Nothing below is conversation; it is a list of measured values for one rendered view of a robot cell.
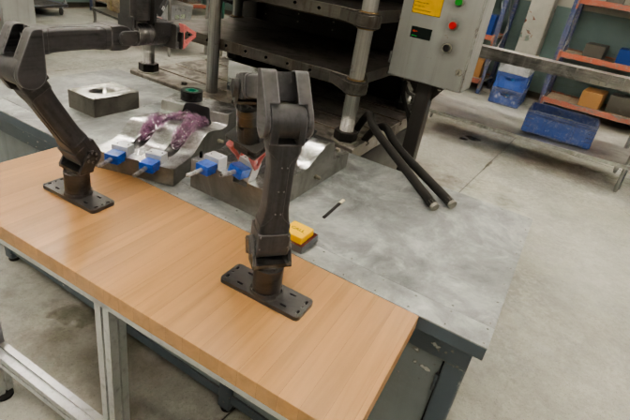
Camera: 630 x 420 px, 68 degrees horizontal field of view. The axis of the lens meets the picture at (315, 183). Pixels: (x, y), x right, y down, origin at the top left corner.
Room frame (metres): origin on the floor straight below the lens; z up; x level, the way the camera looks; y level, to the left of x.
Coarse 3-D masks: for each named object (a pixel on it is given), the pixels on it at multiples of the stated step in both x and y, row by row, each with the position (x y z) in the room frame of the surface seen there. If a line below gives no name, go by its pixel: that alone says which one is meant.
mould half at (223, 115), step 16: (176, 96) 1.65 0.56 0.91; (224, 112) 1.55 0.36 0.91; (128, 128) 1.35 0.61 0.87; (160, 128) 1.36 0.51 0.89; (208, 128) 1.43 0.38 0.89; (224, 128) 1.51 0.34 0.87; (144, 144) 1.29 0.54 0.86; (160, 144) 1.30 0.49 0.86; (192, 144) 1.32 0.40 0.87; (208, 144) 1.39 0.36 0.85; (224, 144) 1.52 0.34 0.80; (128, 160) 1.19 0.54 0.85; (176, 160) 1.22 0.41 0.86; (144, 176) 1.18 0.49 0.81; (160, 176) 1.17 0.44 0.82; (176, 176) 1.18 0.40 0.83
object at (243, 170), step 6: (240, 156) 1.12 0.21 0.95; (246, 156) 1.13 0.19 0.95; (234, 162) 1.09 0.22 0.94; (240, 162) 1.11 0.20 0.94; (246, 162) 1.11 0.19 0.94; (234, 168) 1.07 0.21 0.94; (240, 168) 1.07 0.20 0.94; (246, 168) 1.08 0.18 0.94; (252, 168) 1.09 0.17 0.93; (222, 174) 1.02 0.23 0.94; (228, 174) 1.04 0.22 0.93; (234, 174) 1.07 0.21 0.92; (240, 174) 1.06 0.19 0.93; (246, 174) 1.08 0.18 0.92; (252, 174) 1.10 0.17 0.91; (246, 180) 1.09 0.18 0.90; (252, 180) 1.11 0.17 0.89
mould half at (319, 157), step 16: (320, 144) 1.35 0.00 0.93; (192, 160) 1.18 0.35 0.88; (304, 160) 1.29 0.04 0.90; (320, 160) 1.32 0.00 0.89; (336, 160) 1.43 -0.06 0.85; (192, 176) 1.18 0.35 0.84; (208, 176) 1.15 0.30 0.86; (224, 176) 1.13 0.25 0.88; (304, 176) 1.24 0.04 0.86; (208, 192) 1.15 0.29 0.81; (224, 192) 1.12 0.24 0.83; (240, 192) 1.10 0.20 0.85; (256, 192) 1.08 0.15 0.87; (304, 192) 1.26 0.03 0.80; (240, 208) 1.10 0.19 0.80; (256, 208) 1.07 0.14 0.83
